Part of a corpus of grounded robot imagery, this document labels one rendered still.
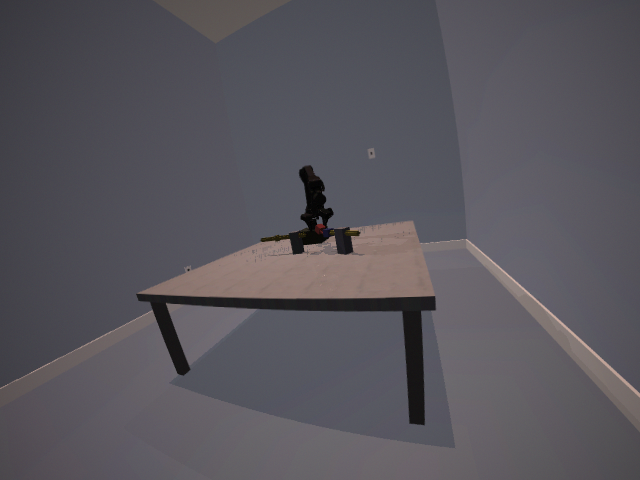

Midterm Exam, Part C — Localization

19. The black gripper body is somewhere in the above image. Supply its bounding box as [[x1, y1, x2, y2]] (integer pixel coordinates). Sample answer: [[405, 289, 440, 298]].
[[300, 202, 324, 221]]

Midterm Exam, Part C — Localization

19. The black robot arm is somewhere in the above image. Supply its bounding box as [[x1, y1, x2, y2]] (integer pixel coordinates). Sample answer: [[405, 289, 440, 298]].
[[299, 165, 332, 230]]

